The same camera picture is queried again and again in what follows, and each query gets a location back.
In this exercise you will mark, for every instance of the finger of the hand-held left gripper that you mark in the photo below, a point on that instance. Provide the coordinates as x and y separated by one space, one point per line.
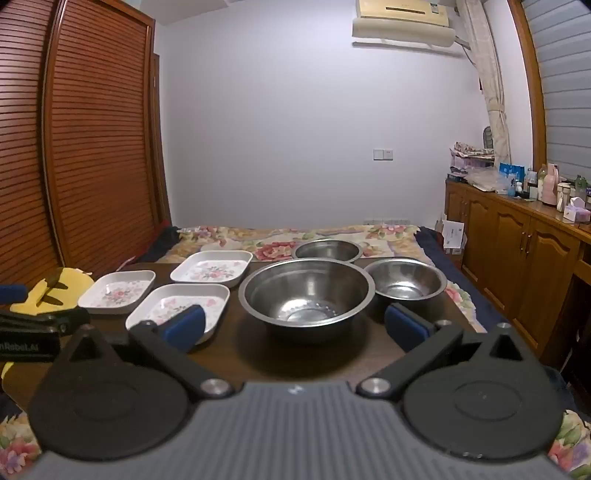
55 319
13 294

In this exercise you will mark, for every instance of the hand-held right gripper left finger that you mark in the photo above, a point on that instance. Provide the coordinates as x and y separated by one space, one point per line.
184 328

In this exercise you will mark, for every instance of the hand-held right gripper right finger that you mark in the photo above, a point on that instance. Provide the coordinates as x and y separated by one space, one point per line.
406 330

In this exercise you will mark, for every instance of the white floral square plate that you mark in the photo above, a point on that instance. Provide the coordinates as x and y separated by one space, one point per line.
184 297
115 293
210 270

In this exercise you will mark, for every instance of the medium steel bowl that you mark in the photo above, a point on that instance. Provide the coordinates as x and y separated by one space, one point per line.
406 279

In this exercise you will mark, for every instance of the large steel bowl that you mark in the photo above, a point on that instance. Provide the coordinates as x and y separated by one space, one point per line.
307 295

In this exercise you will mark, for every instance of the small steel bowl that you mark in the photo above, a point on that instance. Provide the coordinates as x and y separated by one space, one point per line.
328 250

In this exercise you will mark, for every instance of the yellow plush toy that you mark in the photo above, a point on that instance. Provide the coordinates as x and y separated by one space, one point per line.
76 279

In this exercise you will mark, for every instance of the white cardboard box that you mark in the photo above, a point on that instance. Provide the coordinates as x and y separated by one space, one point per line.
453 233

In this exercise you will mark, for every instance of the floral blanket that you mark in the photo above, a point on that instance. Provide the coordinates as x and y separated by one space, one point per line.
277 236

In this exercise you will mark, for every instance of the wooden cabinet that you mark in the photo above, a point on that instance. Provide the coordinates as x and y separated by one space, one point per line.
517 249

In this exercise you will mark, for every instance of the clear plastic bag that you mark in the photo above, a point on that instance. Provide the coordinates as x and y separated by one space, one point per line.
485 180

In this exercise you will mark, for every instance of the wooden louvred wardrobe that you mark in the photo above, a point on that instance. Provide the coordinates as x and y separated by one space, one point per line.
92 138

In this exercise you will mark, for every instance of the stack of folded cloth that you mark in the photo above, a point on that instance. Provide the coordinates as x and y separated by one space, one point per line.
471 157

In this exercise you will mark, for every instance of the blue box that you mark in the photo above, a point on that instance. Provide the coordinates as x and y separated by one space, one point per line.
511 171

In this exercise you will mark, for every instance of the clear bottle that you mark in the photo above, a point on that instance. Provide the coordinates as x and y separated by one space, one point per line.
532 184

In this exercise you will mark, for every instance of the pink thermos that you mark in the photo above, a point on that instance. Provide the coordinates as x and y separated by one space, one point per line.
549 187

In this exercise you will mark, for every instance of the white cup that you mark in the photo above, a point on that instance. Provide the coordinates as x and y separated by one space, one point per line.
563 198

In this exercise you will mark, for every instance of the pink tissue box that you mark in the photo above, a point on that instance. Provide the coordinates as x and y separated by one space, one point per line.
577 212

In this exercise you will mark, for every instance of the grey fan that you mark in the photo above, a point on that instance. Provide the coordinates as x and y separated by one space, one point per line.
487 137

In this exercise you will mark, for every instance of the green bottle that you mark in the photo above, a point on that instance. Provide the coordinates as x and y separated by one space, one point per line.
580 184

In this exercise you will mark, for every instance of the cream curtain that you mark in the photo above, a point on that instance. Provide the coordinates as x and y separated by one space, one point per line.
489 83

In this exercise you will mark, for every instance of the grey window blind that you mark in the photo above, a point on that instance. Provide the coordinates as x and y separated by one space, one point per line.
563 83

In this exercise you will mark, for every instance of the wall socket strip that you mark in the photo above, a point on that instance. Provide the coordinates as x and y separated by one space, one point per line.
387 222

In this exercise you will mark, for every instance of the white wall switch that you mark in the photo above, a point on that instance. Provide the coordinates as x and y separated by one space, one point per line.
383 154

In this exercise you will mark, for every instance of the wooden window frame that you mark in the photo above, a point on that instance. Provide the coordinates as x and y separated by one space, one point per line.
526 69

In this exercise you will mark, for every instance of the wall air conditioner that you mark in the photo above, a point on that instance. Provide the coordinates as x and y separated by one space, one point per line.
401 23

